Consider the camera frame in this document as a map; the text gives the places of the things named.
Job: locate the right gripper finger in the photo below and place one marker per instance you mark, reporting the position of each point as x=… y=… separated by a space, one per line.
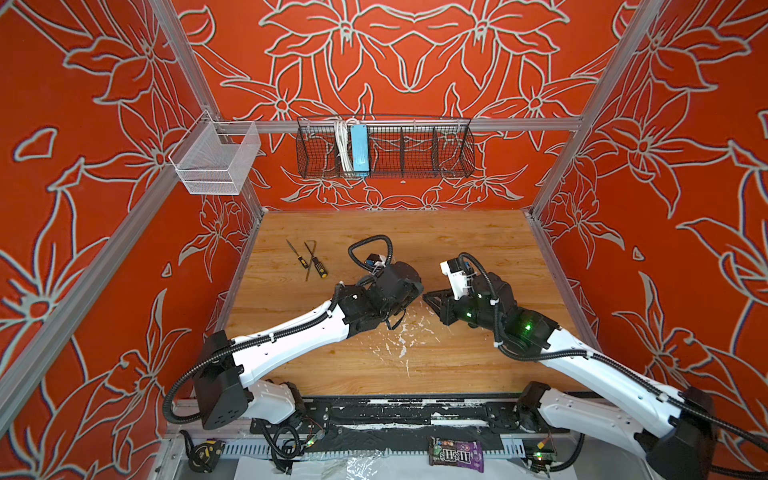
x=438 y=299
x=443 y=308

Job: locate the light blue box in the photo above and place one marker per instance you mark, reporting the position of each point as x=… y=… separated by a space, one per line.
x=360 y=149

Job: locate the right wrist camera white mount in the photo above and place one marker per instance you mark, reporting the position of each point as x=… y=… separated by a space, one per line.
x=459 y=274

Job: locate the black wire wall basket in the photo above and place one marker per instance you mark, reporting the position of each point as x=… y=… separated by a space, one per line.
x=400 y=147

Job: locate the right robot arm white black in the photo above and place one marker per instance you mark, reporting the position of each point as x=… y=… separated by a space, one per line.
x=673 y=431

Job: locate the green circuit board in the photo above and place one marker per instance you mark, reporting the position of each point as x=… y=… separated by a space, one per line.
x=539 y=461

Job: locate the larger black yellow screwdriver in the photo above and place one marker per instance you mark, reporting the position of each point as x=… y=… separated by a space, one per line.
x=319 y=267

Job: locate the black yellow tape measure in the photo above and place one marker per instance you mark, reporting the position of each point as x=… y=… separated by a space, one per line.
x=202 y=457

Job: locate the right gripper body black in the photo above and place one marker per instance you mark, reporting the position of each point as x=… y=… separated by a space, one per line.
x=467 y=310

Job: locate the white wire mesh basket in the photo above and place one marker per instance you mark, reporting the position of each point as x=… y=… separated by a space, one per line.
x=215 y=158

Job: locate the small black yellow screwdriver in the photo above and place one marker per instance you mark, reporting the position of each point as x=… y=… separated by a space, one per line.
x=299 y=257

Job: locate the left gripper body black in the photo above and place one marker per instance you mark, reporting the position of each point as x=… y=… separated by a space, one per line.
x=396 y=306

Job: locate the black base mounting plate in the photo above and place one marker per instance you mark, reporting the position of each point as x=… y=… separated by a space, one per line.
x=405 y=423

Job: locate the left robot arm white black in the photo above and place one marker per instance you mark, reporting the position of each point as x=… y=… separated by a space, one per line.
x=228 y=380

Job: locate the purple M&M candy bag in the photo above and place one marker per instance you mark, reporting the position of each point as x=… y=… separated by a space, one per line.
x=455 y=453

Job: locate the clear plastic wrap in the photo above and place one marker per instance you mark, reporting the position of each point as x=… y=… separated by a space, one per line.
x=355 y=467

